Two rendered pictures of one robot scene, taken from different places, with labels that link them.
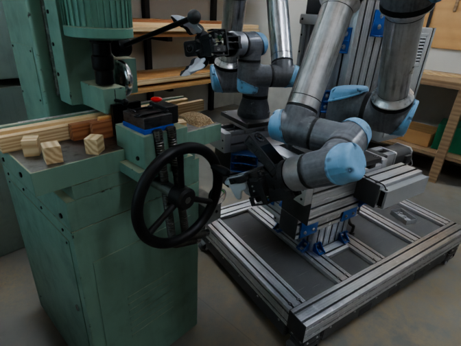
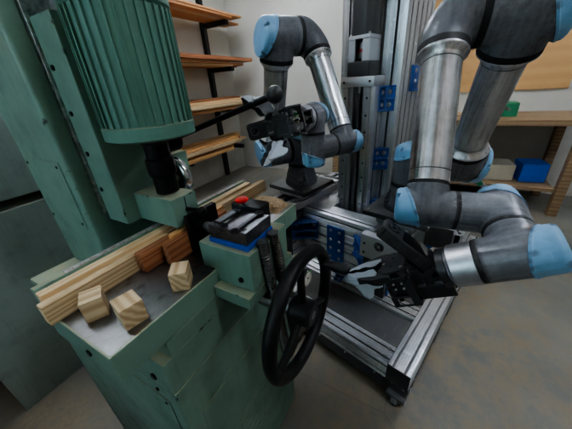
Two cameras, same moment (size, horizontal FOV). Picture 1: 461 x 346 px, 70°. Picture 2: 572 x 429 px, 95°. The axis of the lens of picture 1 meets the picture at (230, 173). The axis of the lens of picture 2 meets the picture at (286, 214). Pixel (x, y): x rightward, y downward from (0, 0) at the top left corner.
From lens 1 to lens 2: 40 cm
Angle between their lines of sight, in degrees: 10
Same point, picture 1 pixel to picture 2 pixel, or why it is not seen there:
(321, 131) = (475, 208)
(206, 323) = (302, 391)
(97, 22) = (153, 118)
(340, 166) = (558, 260)
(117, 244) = (224, 374)
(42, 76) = (79, 196)
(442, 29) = not seen: hidden behind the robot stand
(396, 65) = (489, 116)
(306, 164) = (493, 260)
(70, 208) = (168, 369)
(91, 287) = not seen: outside the picture
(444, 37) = not seen: hidden behind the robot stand
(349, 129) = (511, 202)
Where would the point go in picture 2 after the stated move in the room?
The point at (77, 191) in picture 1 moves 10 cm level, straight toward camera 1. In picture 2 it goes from (174, 346) to (196, 386)
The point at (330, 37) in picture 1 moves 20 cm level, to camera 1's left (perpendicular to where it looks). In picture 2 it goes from (451, 96) to (353, 105)
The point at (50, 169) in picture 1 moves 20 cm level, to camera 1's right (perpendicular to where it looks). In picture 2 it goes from (135, 339) to (260, 311)
